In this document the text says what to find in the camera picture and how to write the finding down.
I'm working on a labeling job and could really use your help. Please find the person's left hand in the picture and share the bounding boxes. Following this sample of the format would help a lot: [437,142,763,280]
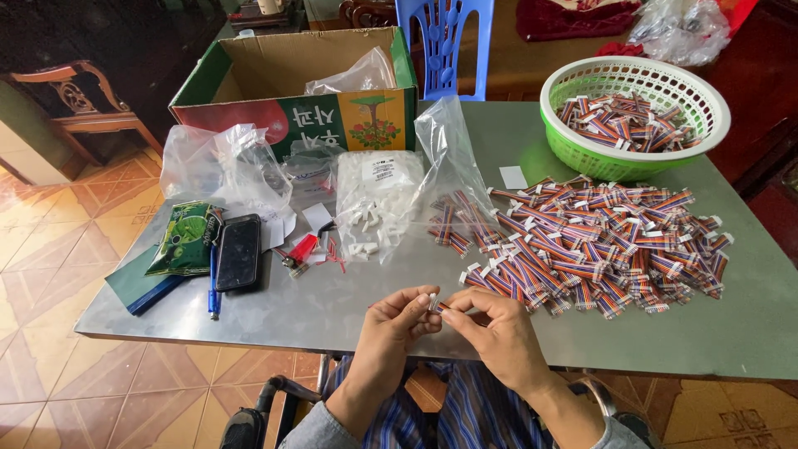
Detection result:
[351,285,444,395]

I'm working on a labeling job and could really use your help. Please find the person's right hand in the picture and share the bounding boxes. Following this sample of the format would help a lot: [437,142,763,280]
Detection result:
[440,287,553,398]

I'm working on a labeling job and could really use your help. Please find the person's striped trousers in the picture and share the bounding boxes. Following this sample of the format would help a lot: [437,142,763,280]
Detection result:
[321,357,556,449]

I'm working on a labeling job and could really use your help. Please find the red lighter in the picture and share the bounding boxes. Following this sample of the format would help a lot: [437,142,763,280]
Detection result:
[287,233,319,265]

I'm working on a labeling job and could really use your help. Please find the clear bag of white connectors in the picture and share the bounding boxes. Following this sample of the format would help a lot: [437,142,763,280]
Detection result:
[335,150,426,266]

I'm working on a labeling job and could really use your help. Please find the white paper card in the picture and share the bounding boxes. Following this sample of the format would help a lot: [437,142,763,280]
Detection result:
[302,202,334,233]

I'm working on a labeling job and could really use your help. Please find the white paper slip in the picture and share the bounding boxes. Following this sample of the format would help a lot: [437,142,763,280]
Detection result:
[499,166,529,190]

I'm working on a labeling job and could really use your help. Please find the black smartphone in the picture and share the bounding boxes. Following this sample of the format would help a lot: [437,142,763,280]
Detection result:
[214,214,263,293]

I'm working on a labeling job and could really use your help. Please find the small clear zip bag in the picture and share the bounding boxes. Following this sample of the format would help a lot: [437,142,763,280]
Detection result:
[283,140,340,195]

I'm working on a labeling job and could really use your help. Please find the blue pen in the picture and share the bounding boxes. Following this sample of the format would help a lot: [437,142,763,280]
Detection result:
[208,242,222,321]

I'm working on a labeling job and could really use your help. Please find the green snack packet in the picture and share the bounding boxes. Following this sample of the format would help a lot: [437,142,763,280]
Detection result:
[145,200,225,278]

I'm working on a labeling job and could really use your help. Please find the crumpled clear plastic bag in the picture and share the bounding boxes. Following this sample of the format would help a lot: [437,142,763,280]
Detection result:
[160,123,294,216]

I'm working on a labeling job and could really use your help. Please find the dark green notebook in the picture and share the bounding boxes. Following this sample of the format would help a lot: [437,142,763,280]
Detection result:
[104,244,186,316]

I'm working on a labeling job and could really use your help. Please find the cardboard box with fruit print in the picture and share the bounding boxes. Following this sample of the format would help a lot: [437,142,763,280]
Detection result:
[168,26,419,163]

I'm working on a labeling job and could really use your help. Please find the clear plastic bag in box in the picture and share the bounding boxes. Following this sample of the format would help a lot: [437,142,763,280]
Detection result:
[304,45,397,96]

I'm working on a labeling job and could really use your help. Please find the blue plastic chair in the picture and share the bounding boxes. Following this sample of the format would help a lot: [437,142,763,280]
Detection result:
[395,0,495,102]

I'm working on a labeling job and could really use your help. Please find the dark red cloth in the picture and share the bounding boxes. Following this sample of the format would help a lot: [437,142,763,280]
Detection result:
[516,0,643,43]

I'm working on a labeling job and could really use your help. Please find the clear plastic bag with parts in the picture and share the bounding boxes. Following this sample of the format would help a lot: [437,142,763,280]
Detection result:
[628,0,732,67]

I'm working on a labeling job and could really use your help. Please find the carved wooden chair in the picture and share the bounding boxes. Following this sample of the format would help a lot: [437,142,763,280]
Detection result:
[9,60,164,164]

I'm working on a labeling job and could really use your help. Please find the wheelchair frame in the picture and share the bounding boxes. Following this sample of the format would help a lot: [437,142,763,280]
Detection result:
[219,357,331,449]

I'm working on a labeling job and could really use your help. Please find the pile of rainbow ribbon cables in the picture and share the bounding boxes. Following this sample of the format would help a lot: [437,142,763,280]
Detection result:
[459,175,735,321]

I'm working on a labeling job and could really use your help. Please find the clear bag of ribbon cables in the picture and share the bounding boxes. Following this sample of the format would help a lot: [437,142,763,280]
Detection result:
[414,95,505,259]

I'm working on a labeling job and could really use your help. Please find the green plastic basket with cables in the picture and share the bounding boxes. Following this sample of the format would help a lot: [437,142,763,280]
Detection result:
[540,56,732,183]

